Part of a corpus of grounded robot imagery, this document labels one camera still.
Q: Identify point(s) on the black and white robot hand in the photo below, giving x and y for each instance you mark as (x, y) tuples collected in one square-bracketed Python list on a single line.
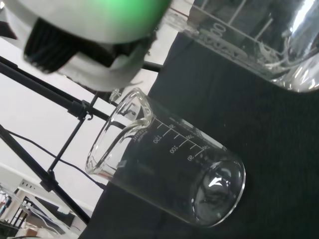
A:
[(94, 22)]

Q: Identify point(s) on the clear graduated glass beaker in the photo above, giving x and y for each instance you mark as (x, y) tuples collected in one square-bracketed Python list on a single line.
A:
[(174, 174)]

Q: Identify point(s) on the black tripod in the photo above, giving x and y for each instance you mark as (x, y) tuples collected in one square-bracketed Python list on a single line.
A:
[(25, 77)]

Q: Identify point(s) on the black bench cloth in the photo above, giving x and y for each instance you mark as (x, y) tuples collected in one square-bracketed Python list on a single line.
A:
[(274, 149)]

